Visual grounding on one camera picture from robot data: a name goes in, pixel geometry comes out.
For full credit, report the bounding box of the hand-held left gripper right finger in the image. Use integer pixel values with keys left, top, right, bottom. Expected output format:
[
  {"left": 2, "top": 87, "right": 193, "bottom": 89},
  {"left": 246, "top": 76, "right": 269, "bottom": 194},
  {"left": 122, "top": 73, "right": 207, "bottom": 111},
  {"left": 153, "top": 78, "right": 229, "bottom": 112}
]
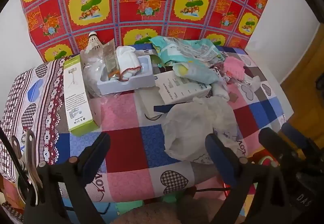
[{"left": 205, "top": 133, "right": 287, "bottom": 224}]

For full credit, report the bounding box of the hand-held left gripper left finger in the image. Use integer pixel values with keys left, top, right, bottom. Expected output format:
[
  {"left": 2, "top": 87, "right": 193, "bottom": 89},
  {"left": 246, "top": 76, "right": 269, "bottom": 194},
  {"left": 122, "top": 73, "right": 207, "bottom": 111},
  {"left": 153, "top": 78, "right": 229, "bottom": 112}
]
[{"left": 24, "top": 132, "right": 112, "bottom": 224}]

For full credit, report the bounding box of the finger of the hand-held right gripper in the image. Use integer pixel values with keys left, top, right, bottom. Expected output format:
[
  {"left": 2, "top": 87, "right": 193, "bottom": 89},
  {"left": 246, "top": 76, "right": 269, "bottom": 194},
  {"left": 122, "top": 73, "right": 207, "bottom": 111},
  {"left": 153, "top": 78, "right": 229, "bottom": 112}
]
[
  {"left": 258, "top": 127, "right": 300, "bottom": 164},
  {"left": 281, "top": 122, "right": 321, "bottom": 155}
]

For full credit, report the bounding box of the white plastic bag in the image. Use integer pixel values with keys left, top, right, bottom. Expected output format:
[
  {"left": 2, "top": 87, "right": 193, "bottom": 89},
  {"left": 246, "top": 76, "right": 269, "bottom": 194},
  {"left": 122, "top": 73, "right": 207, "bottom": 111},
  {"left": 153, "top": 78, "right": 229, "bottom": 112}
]
[{"left": 162, "top": 97, "right": 247, "bottom": 165}]

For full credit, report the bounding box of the green and white box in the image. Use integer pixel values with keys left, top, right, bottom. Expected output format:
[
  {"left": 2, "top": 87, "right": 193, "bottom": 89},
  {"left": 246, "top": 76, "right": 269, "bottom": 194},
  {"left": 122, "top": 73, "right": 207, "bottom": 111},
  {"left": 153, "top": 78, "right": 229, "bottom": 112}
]
[{"left": 63, "top": 58, "right": 100, "bottom": 136}]

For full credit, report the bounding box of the white printed carton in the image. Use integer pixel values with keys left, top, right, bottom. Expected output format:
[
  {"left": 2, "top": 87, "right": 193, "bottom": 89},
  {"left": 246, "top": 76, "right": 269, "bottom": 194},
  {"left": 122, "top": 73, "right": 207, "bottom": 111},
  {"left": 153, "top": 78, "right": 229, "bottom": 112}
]
[{"left": 154, "top": 72, "right": 212, "bottom": 110}]

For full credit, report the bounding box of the pink sponge cloth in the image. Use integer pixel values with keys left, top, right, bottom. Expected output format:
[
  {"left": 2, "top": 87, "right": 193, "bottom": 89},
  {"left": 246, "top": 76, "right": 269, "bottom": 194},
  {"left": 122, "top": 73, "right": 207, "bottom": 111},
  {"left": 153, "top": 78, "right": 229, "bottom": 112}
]
[{"left": 224, "top": 57, "right": 245, "bottom": 81}]

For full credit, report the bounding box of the white tissue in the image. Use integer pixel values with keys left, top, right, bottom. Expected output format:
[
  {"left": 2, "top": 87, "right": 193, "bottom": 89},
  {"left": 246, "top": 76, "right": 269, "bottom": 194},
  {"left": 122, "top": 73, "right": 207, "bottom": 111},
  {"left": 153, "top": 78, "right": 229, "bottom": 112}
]
[
  {"left": 243, "top": 76, "right": 261, "bottom": 93},
  {"left": 173, "top": 61, "right": 219, "bottom": 85}
]

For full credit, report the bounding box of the teal diaper package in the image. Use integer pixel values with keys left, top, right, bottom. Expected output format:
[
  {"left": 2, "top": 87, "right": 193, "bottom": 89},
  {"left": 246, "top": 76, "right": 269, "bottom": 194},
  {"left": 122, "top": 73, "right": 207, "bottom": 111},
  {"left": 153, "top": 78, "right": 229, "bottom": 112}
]
[{"left": 149, "top": 36, "right": 224, "bottom": 67}]

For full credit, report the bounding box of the metal spring clip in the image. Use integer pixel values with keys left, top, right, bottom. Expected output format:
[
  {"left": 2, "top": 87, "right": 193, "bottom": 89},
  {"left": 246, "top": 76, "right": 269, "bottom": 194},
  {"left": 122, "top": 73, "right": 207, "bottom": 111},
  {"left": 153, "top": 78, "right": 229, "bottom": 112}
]
[{"left": 10, "top": 130, "right": 42, "bottom": 207}]

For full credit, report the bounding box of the white foam tray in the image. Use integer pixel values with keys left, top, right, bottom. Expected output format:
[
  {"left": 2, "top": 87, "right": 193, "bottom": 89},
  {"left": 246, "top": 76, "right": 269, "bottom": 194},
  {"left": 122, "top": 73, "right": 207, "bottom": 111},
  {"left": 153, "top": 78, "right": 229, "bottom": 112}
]
[{"left": 97, "top": 55, "right": 156, "bottom": 95}]

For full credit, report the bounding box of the clear plastic bag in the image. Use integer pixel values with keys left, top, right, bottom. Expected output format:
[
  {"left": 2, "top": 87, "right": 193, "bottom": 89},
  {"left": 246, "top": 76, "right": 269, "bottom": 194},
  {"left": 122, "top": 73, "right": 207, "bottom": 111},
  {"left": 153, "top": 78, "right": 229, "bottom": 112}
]
[{"left": 80, "top": 39, "right": 117, "bottom": 98}]

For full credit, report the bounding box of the silver foil packet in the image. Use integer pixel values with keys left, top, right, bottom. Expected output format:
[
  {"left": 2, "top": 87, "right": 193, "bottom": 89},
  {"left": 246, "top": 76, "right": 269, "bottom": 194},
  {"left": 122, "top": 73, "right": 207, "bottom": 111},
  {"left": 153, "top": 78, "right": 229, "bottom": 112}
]
[{"left": 102, "top": 39, "right": 119, "bottom": 80}]

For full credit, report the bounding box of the white sock red trim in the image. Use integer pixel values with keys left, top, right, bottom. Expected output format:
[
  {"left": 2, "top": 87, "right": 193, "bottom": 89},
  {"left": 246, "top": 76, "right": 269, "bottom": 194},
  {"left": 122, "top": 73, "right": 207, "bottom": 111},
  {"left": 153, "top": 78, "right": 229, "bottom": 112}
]
[{"left": 115, "top": 46, "right": 142, "bottom": 83}]

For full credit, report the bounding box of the white shuttlecock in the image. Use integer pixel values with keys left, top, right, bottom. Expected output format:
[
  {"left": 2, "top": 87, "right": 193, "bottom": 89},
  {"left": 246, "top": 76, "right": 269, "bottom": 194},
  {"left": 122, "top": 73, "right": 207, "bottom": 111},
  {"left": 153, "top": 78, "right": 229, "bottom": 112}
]
[{"left": 83, "top": 32, "right": 104, "bottom": 53}]

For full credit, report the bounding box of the thick black cable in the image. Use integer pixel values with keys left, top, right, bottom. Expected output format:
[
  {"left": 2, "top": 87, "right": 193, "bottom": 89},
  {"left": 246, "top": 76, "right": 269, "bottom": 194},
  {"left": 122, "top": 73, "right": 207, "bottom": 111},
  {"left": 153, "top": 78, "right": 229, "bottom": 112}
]
[{"left": 0, "top": 126, "right": 33, "bottom": 196}]

